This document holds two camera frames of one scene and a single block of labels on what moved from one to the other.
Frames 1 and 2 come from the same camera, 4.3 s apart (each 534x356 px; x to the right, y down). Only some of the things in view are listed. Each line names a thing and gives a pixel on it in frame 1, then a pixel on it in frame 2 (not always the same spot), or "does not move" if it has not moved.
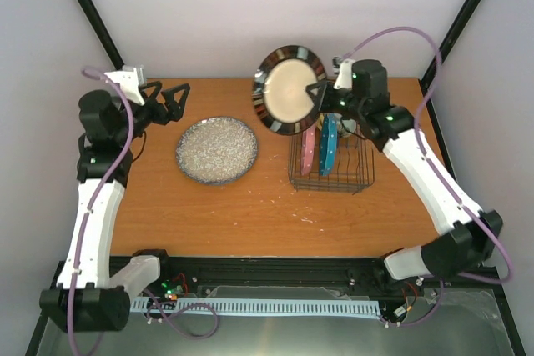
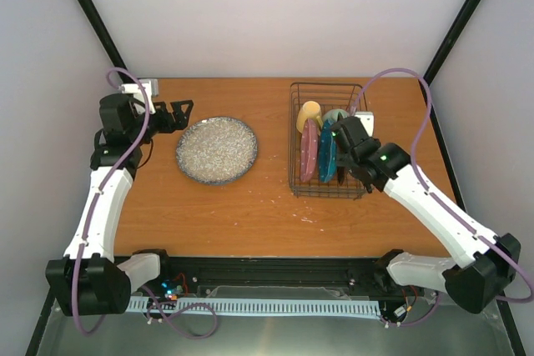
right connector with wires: x=410 y=293 does not move
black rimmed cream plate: x=280 y=95 → x=340 y=174
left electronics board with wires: x=174 y=288 does not move
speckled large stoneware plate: x=216 y=151 does not move
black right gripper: x=320 y=101 → x=377 y=142
